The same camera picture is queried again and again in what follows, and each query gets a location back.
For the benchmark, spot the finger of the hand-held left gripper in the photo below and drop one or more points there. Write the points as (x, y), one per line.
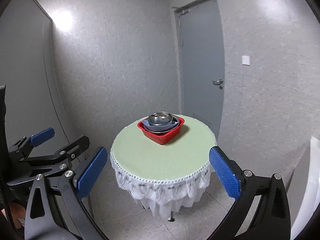
(42, 135)
(72, 147)

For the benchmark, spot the blue square plate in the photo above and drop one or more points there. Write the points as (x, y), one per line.
(147, 126)

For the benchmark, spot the medium steel bowl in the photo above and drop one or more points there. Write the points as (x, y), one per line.
(153, 121)

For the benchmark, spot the grey partition panel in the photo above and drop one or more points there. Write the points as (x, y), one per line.
(27, 80)

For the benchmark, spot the grey door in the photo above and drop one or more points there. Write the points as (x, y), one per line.
(200, 62)

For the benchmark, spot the white light switch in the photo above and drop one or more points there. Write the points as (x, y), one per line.
(246, 60)

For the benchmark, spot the red plastic basin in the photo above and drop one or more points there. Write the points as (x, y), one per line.
(162, 137)

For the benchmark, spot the door closer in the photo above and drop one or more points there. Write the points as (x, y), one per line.
(183, 11)

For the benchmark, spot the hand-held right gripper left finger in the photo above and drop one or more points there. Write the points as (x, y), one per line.
(91, 172)

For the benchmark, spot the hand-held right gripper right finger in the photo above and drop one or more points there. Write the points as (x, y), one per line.
(225, 171)

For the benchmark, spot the small steel bowl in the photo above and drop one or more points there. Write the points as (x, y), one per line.
(162, 116)

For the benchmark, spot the round table with lace cloth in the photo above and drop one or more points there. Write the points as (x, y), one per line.
(160, 160)

